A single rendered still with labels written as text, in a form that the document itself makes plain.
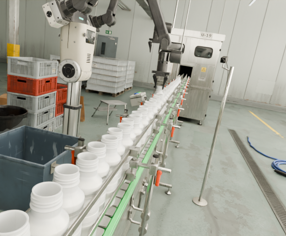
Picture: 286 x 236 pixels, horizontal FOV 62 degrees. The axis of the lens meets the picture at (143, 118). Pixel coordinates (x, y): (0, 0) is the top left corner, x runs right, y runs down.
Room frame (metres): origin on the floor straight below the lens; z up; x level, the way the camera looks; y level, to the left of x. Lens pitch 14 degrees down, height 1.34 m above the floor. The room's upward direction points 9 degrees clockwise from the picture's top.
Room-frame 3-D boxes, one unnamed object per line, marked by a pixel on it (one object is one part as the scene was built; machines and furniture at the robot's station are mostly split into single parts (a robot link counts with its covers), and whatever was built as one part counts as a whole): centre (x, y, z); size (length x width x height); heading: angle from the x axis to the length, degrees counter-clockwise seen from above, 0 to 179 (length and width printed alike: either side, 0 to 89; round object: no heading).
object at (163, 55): (1.36, -0.07, 1.37); 0.07 x 0.06 x 0.07; 79
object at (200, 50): (6.40, -0.93, 1.05); 1.60 x 1.40 x 2.10; 170
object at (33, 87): (3.28, 1.58, 0.78); 0.61 x 0.41 x 0.22; 177
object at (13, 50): (9.79, 5.60, 0.55); 0.40 x 0.40 x 1.10; 80
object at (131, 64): (9.75, 1.24, 0.59); 1.25 x 1.03 x 1.17; 172
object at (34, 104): (3.27, 1.57, 0.55); 0.61 x 0.41 x 0.22; 177
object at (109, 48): (11.71, 2.23, 1.05); 1.00 x 0.10 x 2.10; 80
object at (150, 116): (0.95, -0.01, 1.08); 0.06 x 0.06 x 0.17
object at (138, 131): (0.72, 0.03, 1.08); 0.06 x 0.06 x 0.17
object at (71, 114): (1.70, 0.52, 0.74); 0.11 x 0.11 x 0.40; 80
